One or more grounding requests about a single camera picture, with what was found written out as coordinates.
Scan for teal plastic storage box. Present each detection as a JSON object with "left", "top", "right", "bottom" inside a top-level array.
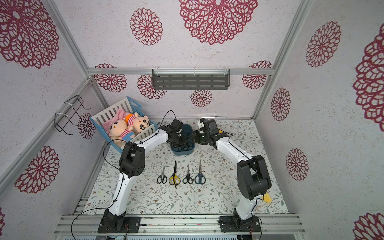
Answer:
[{"left": 171, "top": 124, "right": 195, "bottom": 156}]

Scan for yellow black scissors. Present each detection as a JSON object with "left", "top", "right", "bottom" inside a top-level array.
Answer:
[{"left": 169, "top": 161, "right": 181, "bottom": 187}]

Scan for small black scissors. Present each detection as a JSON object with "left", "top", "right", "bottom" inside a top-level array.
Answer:
[{"left": 157, "top": 167, "right": 167, "bottom": 184}]

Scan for black grey scissors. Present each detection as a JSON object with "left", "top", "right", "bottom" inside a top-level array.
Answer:
[{"left": 183, "top": 164, "right": 194, "bottom": 185}]

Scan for blue handled scissors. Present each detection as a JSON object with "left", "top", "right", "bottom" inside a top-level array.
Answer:
[{"left": 194, "top": 161, "right": 206, "bottom": 185}]

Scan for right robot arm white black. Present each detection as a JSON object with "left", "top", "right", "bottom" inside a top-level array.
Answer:
[{"left": 191, "top": 118, "right": 272, "bottom": 226}]

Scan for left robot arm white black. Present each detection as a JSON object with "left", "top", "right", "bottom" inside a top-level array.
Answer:
[{"left": 103, "top": 119, "right": 186, "bottom": 225}]

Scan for plush doll orange hat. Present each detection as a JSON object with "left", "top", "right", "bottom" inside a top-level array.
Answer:
[{"left": 124, "top": 113, "right": 151, "bottom": 133}]

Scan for blue white slatted basket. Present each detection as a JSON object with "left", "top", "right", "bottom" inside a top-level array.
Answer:
[{"left": 90, "top": 97, "right": 157, "bottom": 153}]

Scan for plush doll striped shirt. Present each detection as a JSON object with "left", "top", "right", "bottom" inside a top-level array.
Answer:
[{"left": 109, "top": 119, "right": 135, "bottom": 142}]

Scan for pink plush toy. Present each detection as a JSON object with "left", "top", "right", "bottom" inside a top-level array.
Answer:
[{"left": 103, "top": 109, "right": 127, "bottom": 134}]

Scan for grey wall shelf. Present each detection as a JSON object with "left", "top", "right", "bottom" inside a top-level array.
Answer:
[{"left": 152, "top": 69, "right": 231, "bottom": 91}]

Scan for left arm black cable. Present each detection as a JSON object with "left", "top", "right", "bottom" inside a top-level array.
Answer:
[{"left": 70, "top": 109, "right": 178, "bottom": 240}]

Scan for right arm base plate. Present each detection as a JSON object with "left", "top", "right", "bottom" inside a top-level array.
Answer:
[{"left": 219, "top": 216, "right": 262, "bottom": 233}]

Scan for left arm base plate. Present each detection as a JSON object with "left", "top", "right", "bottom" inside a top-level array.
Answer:
[{"left": 97, "top": 217, "right": 141, "bottom": 234}]

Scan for black wire wall rack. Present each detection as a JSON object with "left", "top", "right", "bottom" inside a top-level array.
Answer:
[{"left": 53, "top": 95, "right": 90, "bottom": 136}]

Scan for aluminium front rail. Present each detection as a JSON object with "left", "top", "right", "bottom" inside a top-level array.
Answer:
[{"left": 53, "top": 214, "right": 306, "bottom": 239}]

